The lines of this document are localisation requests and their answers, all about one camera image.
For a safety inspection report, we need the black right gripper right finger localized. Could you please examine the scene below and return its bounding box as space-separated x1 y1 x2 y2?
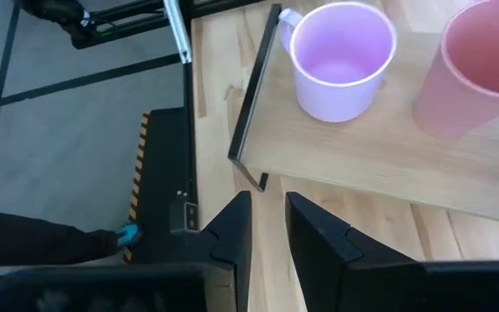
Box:
285 192 424 312

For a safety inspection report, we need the aluminium profile rail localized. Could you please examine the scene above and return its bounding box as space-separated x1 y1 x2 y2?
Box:
162 0 193 65

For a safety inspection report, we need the lilac plastic mug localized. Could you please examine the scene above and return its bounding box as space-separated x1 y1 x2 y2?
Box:
277 1 399 124

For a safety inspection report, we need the small black sensor box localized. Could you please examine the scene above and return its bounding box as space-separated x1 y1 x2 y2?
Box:
170 190 200 235

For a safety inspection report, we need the wooden tray with black frame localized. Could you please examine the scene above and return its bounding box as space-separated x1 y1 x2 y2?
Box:
227 0 499 226

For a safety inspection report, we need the black mat with yellow stripes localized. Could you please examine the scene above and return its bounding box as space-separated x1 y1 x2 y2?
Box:
122 107 198 265

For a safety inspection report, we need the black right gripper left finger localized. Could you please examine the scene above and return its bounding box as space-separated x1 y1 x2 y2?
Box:
199 191 253 312

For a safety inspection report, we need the pink plastic cup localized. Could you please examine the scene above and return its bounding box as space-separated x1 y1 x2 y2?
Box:
412 0 499 140

